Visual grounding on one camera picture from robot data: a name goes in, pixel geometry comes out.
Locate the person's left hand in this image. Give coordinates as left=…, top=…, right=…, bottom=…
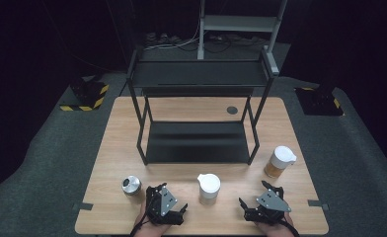
left=133, top=200, right=173, bottom=237

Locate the black power strip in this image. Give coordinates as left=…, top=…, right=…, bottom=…
left=144, top=32, right=183, bottom=47

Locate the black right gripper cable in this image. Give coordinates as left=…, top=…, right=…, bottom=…
left=277, top=218, right=301, bottom=237

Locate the black metal shelf rack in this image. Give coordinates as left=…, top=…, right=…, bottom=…
left=125, top=48, right=276, bottom=167

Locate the white-lid spice jar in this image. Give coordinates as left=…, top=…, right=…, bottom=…
left=196, top=173, right=222, bottom=206
left=264, top=145, right=297, bottom=180

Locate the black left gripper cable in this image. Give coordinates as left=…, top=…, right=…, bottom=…
left=129, top=212, right=149, bottom=237

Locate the white cable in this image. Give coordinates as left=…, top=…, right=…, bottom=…
left=144, top=19, right=201, bottom=51

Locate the silver-lid glass spice jar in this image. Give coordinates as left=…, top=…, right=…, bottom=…
left=120, top=175, right=143, bottom=198

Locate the person's right hand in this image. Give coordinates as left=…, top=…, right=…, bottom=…
left=254, top=211, right=296, bottom=237

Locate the black cable bundle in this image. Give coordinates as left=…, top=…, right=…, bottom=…
left=178, top=33, right=269, bottom=53

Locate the black yellow-striped stand base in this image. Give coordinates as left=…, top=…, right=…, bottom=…
left=58, top=77, right=111, bottom=113
left=293, top=83, right=346, bottom=117

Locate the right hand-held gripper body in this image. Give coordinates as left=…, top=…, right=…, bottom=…
left=243, top=186, right=293, bottom=227

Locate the grey tape strip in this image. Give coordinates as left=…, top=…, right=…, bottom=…
left=72, top=201, right=94, bottom=211
left=307, top=198, right=330, bottom=211

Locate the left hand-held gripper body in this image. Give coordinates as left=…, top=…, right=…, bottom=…
left=144, top=185, right=186, bottom=227

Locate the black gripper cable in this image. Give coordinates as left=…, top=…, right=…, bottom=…
left=277, top=218, right=301, bottom=237
left=129, top=212, right=149, bottom=237

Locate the grey metal stand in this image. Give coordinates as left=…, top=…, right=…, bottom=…
left=196, top=0, right=288, bottom=77

